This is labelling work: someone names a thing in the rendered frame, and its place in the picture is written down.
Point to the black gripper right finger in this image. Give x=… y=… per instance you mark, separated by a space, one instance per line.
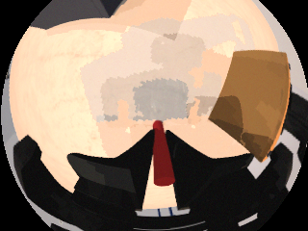
x=194 y=171

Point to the dark red peg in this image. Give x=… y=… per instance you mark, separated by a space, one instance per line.
x=162 y=166

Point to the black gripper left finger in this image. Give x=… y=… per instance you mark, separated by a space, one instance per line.
x=129 y=171

